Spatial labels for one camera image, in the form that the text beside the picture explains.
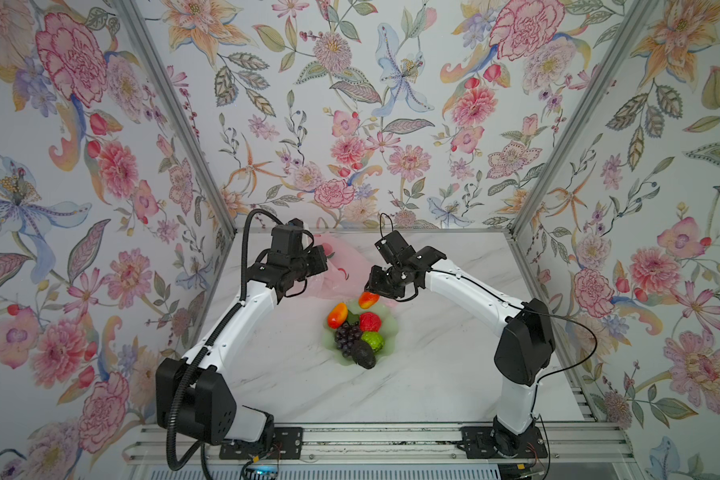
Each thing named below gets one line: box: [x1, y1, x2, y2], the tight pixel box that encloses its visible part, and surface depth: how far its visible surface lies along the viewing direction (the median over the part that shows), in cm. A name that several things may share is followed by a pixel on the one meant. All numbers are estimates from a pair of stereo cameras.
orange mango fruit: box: [327, 302, 348, 329], surface depth 90 cm
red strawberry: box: [360, 311, 382, 332], surface depth 91 cm
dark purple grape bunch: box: [334, 321, 362, 358], surface depth 88 cm
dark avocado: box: [351, 339, 376, 369], surface depth 82 cm
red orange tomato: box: [358, 292, 380, 310], surface depth 86 cm
